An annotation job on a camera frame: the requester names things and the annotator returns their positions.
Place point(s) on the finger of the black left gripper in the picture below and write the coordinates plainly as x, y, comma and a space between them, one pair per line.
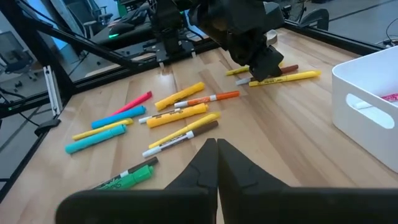
244, 54
267, 63

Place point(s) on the white marker with black cap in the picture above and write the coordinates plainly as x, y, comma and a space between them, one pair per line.
146, 162

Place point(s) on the black frame foot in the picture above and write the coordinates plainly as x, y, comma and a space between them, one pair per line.
46, 126

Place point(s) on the blue highlighter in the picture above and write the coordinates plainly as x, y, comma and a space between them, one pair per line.
119, 116

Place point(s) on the white plastic bin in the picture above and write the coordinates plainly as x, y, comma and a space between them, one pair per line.
373, 137

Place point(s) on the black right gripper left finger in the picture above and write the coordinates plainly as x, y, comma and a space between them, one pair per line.
174, 199

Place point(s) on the orange and white marker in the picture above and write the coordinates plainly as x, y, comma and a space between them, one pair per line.
214, 98

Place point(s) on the black aluminium table frame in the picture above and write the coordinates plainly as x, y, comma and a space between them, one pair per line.
93, 47

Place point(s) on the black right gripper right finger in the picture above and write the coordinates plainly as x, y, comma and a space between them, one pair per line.
264, 199

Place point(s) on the teal highlighter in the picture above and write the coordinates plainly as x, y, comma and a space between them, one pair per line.
96, 138

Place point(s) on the pink highlighter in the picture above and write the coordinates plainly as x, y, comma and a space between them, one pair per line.
133, 102

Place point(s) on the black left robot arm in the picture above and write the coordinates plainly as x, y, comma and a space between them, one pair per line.
169, 28

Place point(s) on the black computer mouse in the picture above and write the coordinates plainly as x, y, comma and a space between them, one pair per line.
119, 29

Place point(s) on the silver bracket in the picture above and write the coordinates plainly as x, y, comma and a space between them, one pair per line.
51, 90

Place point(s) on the green highlighter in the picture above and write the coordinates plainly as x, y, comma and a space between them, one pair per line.
130, 180

